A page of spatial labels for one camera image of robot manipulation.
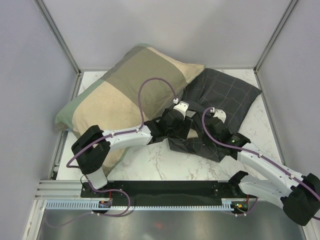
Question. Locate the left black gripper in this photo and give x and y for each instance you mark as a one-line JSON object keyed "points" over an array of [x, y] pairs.
{"points": [[182, 133]]}

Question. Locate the dark grey plaid pillowcase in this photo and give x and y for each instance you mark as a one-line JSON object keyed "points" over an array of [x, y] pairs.
{"points": [[213, 88]]}

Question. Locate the cream pillow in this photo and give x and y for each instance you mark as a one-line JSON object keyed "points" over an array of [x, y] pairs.
{"points": [[193, 134]]}

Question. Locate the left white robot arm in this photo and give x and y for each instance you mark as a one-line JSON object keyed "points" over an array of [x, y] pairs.
{"points": [[93, 147]]}

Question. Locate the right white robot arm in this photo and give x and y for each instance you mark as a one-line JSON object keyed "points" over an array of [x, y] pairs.
{"points": [[296, 194]]}

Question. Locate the green beige patchwork pillow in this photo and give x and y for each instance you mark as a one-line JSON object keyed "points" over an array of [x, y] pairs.
{"points": [[137, 89]]}

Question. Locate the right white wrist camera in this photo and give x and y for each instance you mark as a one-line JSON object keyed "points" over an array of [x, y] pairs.
{"points": [[218, 113]]}

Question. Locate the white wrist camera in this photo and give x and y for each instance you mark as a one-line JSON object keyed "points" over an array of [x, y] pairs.
{"points": [[182, 107], [218, 113]]}

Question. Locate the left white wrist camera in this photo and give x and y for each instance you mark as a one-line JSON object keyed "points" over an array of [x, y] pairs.
{"points": [[182, 107]]}

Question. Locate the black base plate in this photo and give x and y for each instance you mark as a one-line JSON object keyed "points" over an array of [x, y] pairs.
{"points": [[170, 193]]}

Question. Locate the left aluminium frame post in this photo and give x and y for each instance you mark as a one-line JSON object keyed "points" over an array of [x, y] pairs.
{"points": [[57, 35]]}

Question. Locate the aluminium frame post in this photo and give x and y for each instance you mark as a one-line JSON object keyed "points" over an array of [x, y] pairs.
{"points": [[276, 33], [57, 35]]}

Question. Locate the right aluminium frame post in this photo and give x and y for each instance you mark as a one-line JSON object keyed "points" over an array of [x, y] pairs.
{"points": [[276, 33]]}

